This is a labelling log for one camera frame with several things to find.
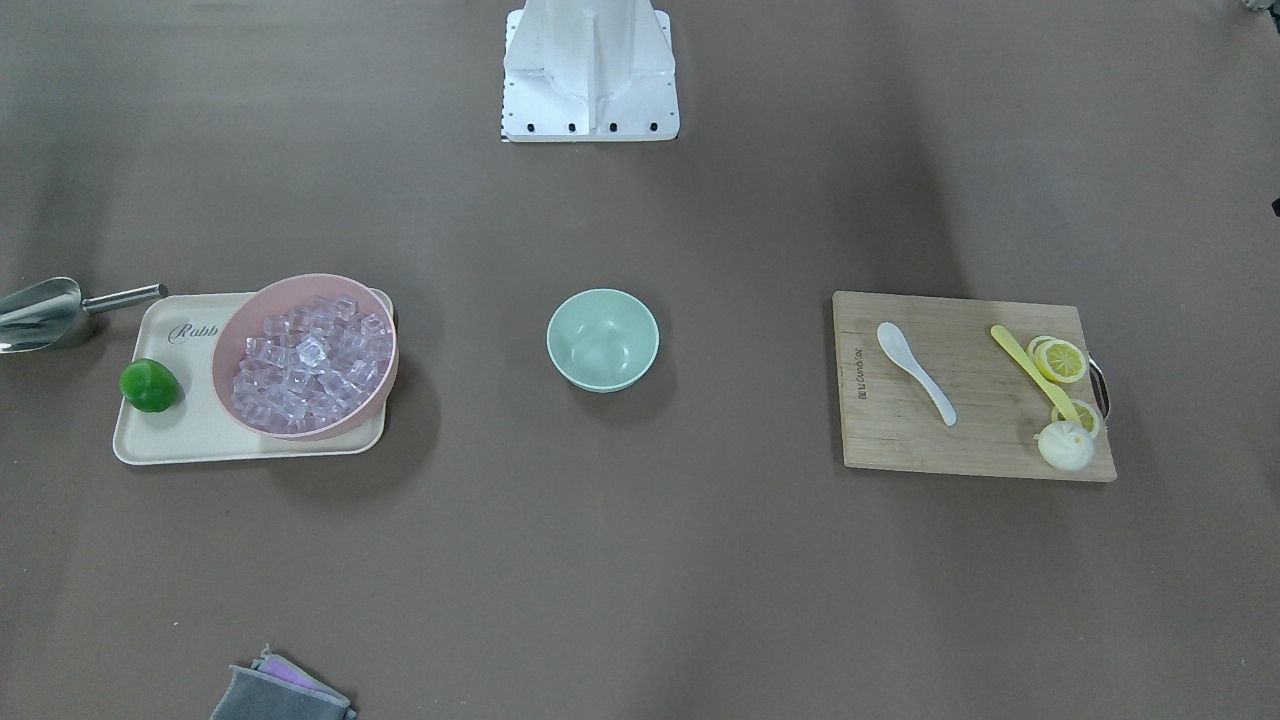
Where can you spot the cream rectangular serving tray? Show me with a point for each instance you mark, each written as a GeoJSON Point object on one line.
{"type": "Point", "coordinates": [180, 332]}

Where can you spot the grey folded cloth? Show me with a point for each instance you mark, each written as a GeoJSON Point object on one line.
{"type": "Point", "coordinates": [275, 687]}

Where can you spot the green lime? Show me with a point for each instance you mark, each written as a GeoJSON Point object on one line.
{"type": "Point", "coordinates": [149, 386]}

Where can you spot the white ceramic spoon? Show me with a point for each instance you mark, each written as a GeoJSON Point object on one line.
{"type": "Point", "coordinates": [896, 348]}

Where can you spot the yellow plastic knife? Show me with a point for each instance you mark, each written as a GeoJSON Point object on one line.
{"type": "Point", "coordinates": [1057, 396]}

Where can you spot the metal ice scoop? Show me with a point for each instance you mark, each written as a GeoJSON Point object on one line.
{"type": "Point", "coordinates": [57, 313]}

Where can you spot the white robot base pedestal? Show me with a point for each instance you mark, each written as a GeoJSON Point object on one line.
{"type": "Point", "coordinates": [589, 72]}

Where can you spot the pink bowl of ice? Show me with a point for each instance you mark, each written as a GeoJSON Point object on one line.
{"type": "Point", "coordinates": [305, 359]}

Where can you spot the bamboo cutting board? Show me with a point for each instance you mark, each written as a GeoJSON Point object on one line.
{"type": "Point", "coordinates": [888, 421]}

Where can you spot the lemon slice upper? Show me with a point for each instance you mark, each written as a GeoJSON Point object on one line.
{"type": "Point", "coordinates": [1058, 360]}

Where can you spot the mint green bowl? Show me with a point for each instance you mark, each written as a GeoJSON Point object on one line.
{"type": "Point", "coordinates": [603, 340]}

